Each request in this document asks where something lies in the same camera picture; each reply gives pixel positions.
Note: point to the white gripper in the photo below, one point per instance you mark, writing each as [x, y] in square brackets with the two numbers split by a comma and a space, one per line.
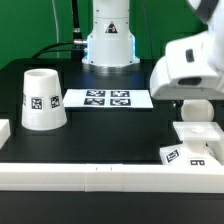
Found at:
[184, 72]

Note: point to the white lamp base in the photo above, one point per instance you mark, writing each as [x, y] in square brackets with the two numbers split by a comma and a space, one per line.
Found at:
[193, 150]

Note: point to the white lamp bulb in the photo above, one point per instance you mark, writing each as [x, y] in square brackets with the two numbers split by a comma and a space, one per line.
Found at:
[197, 111]

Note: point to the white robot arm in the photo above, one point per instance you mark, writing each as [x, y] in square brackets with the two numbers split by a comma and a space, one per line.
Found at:
[111, 45]

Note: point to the white lamp shade cone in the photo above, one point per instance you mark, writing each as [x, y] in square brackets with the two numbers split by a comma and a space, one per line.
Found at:
[42, 107]

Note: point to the white marker tag plate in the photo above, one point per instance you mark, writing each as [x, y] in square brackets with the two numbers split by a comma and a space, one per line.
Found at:
[100, 98]

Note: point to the white front rail fence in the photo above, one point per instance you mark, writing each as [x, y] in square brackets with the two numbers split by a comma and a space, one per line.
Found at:
[110, 178]

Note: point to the white left rail block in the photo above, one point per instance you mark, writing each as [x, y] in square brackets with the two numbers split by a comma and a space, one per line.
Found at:
[4, 131]

